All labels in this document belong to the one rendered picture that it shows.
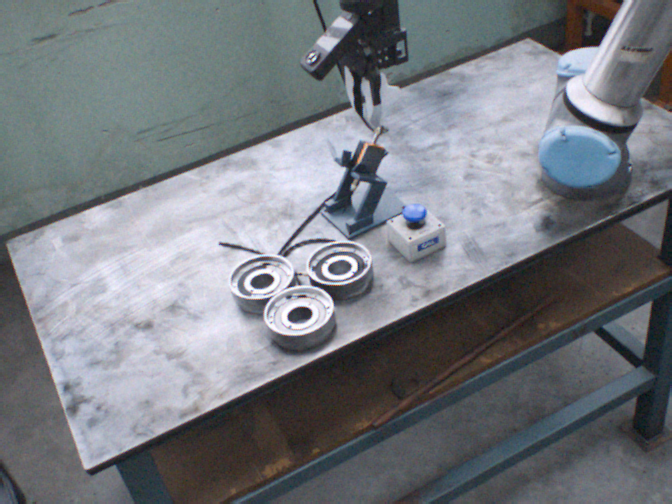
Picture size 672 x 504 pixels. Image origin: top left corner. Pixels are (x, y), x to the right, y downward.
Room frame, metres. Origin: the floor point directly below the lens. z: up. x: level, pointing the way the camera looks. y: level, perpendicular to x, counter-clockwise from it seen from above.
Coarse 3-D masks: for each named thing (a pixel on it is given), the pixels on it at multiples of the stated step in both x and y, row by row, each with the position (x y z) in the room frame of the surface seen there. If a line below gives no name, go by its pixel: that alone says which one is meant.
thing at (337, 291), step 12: (312, 252) 1.03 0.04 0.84; (324, 252) 1.03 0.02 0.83; (360, 252) 1.02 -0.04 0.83; (312, 264) 1.01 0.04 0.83; (324, 264) 1.00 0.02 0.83; (336, 264) 1.01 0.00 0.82; (348, 264) 1.00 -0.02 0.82; (372, 264) 0.98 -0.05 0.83; (312, 276) 0.97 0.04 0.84; (336, 276) 0.97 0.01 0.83; (348, 276) 0.97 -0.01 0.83; (360, 276) 0.95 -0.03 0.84; (372, 276) 0.97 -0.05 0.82; (324, 288) 0.95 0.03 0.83; (336, 288) 0.94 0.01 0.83; (348, 288) 0.94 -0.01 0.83; (360, 288) 0.95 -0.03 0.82
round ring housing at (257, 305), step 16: (256, 256) 1.04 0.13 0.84; (272, 256) 1.03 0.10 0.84; (240, 272) 1.02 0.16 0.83; (256, 272) 1.01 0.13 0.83; (272, 272) 1.01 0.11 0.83; (288, 272) 1.00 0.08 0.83; (256, 288) 1.00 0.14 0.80; (272, 288) 0.97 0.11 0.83; (288, 288) 0.96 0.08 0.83; (240, 304) 0.95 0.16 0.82; (256, 304) 0.94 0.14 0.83
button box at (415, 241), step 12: (432, 216) 1.06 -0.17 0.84; (396, 228) 1.05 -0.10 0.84; (408, 228) 1.04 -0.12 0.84; (420, 228) 1.03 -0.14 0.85; (432, 228) 1.03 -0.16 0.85; (444, 228) 1.03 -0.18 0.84; (396, 240) 1.04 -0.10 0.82; (408, 240) 1.01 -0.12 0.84; (420, 240) 1.01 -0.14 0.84; (432, 240) 1.02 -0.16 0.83; (444, 240) 1.03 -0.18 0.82; (408, 252) 1.01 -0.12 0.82; (420, 252) 1.01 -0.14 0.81; (432, 252) 1.02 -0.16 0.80
